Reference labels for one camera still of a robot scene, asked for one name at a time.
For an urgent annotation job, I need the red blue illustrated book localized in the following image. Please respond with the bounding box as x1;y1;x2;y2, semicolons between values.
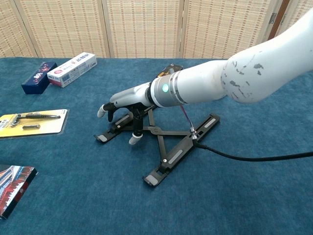
0;165;39;220

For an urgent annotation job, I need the yellow razor blister pack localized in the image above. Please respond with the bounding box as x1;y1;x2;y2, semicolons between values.
0;109;70;140

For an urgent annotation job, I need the small black gold box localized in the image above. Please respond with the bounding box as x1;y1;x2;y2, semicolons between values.
158;64;184;78

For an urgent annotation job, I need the navy blue patterned box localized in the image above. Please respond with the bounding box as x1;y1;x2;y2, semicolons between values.
21;61;58;95

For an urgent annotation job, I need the white toothpaste box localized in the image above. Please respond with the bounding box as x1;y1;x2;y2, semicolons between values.
46;52;98;88

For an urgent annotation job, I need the bamboo folding screen panel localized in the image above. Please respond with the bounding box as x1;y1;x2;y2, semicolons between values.
182;0;278;59
0;0;42;59
268;0;313;41
13;0;114;59
101;0;185;59

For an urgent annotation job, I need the black folding laptop stand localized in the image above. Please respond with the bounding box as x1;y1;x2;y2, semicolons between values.
93;107;222;187

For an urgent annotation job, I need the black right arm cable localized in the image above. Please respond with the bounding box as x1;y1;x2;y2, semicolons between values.
179;104;313;162

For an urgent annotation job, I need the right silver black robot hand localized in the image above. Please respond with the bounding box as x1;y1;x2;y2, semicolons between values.
97;82;154;145

